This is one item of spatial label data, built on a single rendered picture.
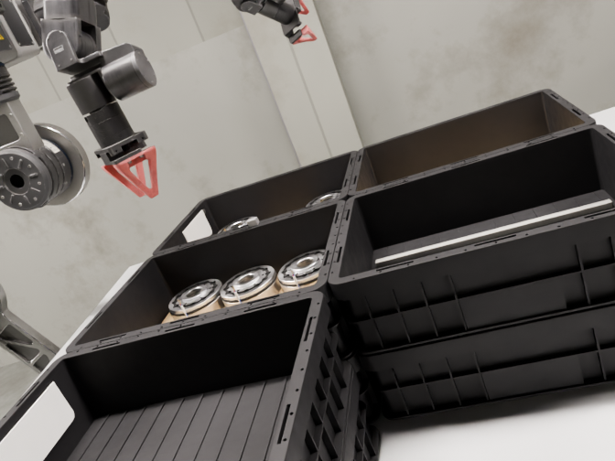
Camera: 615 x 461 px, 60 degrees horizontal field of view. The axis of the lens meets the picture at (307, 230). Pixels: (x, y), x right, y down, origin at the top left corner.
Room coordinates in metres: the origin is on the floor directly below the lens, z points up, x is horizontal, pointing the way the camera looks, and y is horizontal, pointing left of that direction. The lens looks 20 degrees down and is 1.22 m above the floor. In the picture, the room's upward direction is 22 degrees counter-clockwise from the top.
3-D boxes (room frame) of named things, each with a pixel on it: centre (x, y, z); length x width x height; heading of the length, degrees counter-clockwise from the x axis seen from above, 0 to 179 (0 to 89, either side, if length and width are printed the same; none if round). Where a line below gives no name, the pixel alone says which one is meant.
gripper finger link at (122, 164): (0.87, 0.21, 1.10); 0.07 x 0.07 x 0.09; 28
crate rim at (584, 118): (0.95, -0.32, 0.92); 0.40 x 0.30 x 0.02; 73
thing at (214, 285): (0.88, 0.23, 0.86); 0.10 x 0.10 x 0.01
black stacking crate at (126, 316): (0.78, 0.15, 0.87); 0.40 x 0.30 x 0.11; 73
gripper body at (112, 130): (0.88, 0.23, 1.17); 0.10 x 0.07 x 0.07; 28
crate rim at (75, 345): (0.78, 0.15, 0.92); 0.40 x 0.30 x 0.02; 73
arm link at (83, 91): (0.88, 0.22, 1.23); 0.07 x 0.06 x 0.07; 79
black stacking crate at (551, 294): (0.66, -0.23, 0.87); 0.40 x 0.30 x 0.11; 73
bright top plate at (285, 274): (0.82, 0.02, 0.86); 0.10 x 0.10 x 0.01
